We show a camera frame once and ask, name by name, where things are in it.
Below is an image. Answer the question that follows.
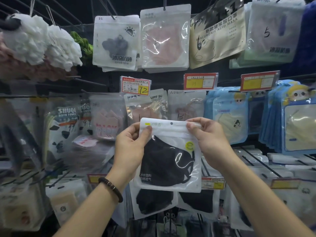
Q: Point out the person's left hand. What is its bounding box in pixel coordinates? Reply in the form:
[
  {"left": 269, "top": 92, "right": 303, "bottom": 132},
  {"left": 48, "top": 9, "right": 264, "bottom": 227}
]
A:
[{"left": 105, "top": 121, "right": 153, "bottom": 193}]

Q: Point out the person's right hand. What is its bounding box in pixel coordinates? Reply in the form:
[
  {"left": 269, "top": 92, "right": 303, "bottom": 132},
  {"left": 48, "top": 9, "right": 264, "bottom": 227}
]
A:
[{"left": 186, "top": 117, "right": 234, "bottom": 172}]

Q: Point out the pale blue packet cream mask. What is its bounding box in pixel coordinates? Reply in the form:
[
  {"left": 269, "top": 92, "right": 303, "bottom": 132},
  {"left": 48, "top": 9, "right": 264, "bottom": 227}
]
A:
[{"left": 213, "top": 92, "right": 249, "bottom": 145}]

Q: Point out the black mask packet green sticker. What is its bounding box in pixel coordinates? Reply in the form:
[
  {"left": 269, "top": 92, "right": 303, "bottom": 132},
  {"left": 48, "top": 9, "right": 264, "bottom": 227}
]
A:
[{"left": 134, "top": 118, "right": 202, "bottom": 193}]

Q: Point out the clear packet pink mask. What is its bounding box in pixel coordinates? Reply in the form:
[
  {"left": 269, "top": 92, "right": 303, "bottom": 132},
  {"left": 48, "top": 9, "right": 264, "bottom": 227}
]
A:
[{"left": 89, "top": 95, "right": 128, "bottom": 141}]

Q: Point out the white packet beige mask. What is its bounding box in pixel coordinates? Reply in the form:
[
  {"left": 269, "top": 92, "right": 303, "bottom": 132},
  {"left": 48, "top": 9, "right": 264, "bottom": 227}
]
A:
[{"left": 167, "top": 89, "right": 207, "bottom": 121}]

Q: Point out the grey packet pink mask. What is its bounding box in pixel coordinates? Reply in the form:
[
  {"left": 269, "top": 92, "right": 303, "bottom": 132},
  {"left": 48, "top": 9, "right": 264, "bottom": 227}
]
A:
[{"left": 124, "top": 89, "right": 169, "bottom": 126}]

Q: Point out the row of translucent mask packets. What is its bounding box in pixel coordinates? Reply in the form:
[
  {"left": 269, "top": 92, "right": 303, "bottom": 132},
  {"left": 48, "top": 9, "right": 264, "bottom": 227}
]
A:
[{"left": 118, "top": 185, "right": 134, "bottom": 229}]

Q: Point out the row of cream mask packets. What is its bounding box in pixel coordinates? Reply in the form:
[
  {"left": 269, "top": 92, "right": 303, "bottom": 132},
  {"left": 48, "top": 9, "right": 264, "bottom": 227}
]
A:
[{"left": 45, "top": 179, "right": 88, "bottom": 226}]

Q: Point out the blue cartoon packet cream mask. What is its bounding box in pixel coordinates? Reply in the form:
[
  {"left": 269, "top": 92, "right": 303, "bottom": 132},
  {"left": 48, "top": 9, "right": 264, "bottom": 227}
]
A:
[{"left": 281, "top": 84, "right": 316, "bottom": 156}]

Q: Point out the cream line-drawing mask packet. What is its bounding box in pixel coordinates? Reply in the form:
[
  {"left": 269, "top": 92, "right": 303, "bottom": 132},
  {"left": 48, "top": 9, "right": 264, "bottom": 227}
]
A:
[{"left": 189, "top": 0, "right": 247, "bottom": 69}]

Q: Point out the white packet grey mask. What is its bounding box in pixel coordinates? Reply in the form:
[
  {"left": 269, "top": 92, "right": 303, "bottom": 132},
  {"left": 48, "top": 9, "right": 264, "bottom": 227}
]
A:
[{"left": 92, "top": 14, "right": 141, "bottom": 72}]

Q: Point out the glossy packet pink mask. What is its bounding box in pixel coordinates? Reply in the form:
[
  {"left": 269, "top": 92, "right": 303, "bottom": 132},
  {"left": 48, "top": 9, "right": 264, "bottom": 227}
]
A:
[{"left": 140, "top": 4, "right": 192, "bottom": 73}]

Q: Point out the pale green mask packet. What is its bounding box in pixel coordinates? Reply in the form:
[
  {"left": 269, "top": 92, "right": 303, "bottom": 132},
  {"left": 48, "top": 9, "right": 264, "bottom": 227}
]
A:
[{"left": 229, "top": 0, "right": 306, "bottom": 69}]

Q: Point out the dark blue mask packet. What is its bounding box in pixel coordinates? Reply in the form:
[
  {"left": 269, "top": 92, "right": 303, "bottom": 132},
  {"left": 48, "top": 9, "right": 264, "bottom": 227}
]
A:
[{"left": 281, "top": 0, "right": 316, "bottom": 77}]

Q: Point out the person's right forearm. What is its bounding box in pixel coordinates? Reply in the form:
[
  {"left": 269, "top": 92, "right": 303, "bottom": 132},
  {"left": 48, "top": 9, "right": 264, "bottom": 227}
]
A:
[{"left": 220, "top": 155, "right": 316, "bottom": 237}]

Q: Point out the person's left forearm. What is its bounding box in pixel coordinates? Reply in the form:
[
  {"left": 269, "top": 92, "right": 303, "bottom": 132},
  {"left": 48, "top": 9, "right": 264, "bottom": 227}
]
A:
[{"left": 53, "top": 180, "right": 121, "bottom": 237}]

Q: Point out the white red price tag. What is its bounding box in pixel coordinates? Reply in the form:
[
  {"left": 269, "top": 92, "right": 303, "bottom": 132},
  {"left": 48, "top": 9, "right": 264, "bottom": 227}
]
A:
[{"left": 201, "top": 177, "right": 225, "bottom": 190}]

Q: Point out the red yellow price tag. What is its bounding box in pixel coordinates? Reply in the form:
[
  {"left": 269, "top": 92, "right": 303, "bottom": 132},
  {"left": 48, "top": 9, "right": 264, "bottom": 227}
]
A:
[
  {"left": 183, "top": 72, "right": 219, "bottom": 92},
  {"left": 270, "top": 178, "right": 301, "bottom": 190},
  {"left": 240, "top": 70, "right": 281, "bottom": 93},
  {"left": 87, "top": 173, "right": 108, "bottom": 184}
]

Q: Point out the black white towel packet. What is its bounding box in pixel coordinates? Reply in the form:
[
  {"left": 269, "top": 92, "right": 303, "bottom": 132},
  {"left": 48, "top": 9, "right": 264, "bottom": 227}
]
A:
[
  {"left": 79, "top": 101, "right": 94, "bottom": 136},
  {"left": 44, "top": 102, "right": 82, "bottom": 166}
]

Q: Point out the row of clear long packets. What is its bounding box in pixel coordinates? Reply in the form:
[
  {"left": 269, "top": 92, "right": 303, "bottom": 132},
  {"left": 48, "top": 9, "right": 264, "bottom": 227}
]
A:
[{"left": 0, "top": 96, "right": 45, "bottom": 175}]

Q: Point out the row of small white packets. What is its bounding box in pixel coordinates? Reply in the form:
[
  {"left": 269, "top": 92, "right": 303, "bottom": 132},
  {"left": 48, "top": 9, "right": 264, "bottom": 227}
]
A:
[{"left": 0, "top": 180, "right": 47, "bottom": 231}]

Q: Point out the green fluffy item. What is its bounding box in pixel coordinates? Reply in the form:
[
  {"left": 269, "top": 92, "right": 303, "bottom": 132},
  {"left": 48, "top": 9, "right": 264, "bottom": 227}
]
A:
[{"left": 70, "top": 31, "right": 94, "bottom": 60}]

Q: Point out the pink bath sponge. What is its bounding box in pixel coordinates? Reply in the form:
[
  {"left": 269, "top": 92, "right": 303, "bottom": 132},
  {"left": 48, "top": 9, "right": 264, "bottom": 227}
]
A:
[{"left": 0, "top": 34, "right": 78, "bottom": 82}]

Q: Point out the white fluffy item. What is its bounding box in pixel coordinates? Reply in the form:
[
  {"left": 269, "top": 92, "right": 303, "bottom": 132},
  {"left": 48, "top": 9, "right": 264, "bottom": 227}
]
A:
[{"left": 0, "top": 13, "right": 83, "bottom": 72}]

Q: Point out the dark beaded bracelet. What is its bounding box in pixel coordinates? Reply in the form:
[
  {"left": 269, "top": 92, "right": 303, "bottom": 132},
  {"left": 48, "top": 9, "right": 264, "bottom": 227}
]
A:
[{"left": 98, "top": 177, "right": 123, "bottom": 203}]

